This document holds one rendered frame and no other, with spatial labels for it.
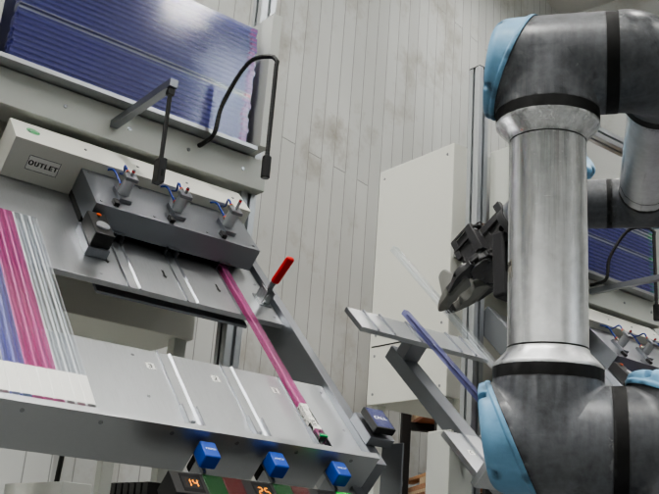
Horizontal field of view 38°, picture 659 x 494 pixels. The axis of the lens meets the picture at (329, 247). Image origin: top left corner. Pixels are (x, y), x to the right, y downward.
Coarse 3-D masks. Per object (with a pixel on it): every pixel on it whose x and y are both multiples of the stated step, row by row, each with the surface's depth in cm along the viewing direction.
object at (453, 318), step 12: (396, 252) 180; (408, 264) 177; (420, 276) 173; (432, 288) 171; (432, 300) 169; (444, 312) 165; (456, 324) 162; (468, 336) 159; (480, 348) 156; (492, 360) 154
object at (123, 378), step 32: (96, 352) 132; (128, 352) 136; (96, 384) 125; (128, 384) 129; (160, 384) 133; (192, 384) 138; (224, 384) 142; (256, 384) 147; (160, 416) 126; (192, 416) 130; (224, 416) 134; (256, 416) 139; (288, 416) 144; (320, 416) 149; (352, 448) 145
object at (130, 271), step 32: (0, 192) 160; (32, 192) 167; (64, 224) 162; (64, 256) 152; (128, 256) 164; (160, 256) 171; (192, 256) 178; (96, 288) 157; (128, 288) 154; (160, 288) 159; (192, 288) 166; (224, 288) 172; (256, 288) 180; (224, 320) 171
